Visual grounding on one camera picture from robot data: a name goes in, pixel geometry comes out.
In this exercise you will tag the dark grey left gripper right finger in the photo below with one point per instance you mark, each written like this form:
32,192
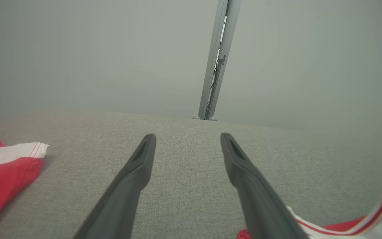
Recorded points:
257,199

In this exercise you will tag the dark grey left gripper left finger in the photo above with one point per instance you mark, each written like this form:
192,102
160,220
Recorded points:
124,192

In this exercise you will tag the red white T-shirt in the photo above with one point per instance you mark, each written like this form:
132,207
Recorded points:
360,229

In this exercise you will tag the red Bulls 23 shorts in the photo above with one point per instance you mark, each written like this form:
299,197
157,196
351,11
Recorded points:
2,179

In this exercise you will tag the grey metal post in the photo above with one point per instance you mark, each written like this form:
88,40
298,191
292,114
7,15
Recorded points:
212,73

